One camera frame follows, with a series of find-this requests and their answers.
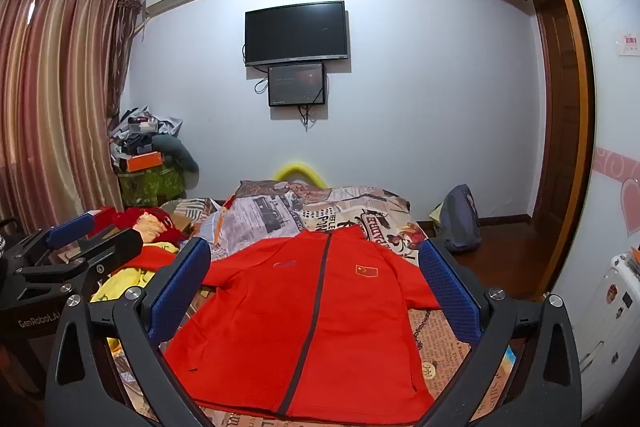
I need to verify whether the newspaper print bed sheet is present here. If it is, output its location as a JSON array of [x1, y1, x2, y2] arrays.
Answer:
[[100, 179, 526, 427]]

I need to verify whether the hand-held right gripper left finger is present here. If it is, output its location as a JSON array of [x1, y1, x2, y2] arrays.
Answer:
[[44, 237, 216, 427]]

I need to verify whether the orange box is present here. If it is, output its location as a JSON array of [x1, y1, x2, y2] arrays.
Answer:
[[126, 151, 165, 172]]

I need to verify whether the small black wall monitor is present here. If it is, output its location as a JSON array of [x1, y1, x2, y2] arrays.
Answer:
[[267, 63, 328, 108]]

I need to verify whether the brown wooden door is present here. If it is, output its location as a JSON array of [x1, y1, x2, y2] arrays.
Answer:
[[531, 0, 585, 220]]

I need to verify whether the pile of clutter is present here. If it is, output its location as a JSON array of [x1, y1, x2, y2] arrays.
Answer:
[[109, 106, 183, 158]]

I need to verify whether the white ribbed case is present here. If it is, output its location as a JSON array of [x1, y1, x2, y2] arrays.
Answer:
[[580, 249, 640, 408]]

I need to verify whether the red plush toy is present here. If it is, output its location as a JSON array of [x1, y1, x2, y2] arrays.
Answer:
[[87, 206, 193, 253]]

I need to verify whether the white wardrobe sliding door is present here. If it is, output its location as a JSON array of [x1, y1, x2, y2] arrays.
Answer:
[[547, 0, 640, 427]]

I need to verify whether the yellow foam ring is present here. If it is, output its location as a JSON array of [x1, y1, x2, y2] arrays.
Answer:
[[272, 161, 328, 188]]

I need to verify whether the large black wall television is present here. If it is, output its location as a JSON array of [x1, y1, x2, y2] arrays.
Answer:
[[244, 0, 349, 68]]

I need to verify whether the red zip jacket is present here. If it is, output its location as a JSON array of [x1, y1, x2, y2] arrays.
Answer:
[[132, 226, 442, 425]]

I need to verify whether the striped pink curtain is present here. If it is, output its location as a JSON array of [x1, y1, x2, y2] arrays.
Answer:
[[0, 0, 143, 220]]

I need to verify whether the yellow garment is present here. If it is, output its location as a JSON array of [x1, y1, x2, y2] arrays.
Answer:
[[90, 242, 181, 353]]

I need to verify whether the dark grey cushion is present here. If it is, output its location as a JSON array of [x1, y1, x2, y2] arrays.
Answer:
[[150, 134, 201, 185]]

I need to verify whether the green printed cloth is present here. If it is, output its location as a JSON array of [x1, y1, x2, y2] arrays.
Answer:
[[117, 164, 188, 208]]

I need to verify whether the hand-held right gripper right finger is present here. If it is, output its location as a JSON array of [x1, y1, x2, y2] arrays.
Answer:
[[415, 237, 585, 427]]

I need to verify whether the grey blue backpack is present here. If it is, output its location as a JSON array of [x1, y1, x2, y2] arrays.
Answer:
[[432, 184, 483, 254]]

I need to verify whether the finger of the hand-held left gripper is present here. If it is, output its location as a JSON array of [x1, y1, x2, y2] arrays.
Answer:
[[17, 213, 97, 259], [15, 228, 144, 304]]

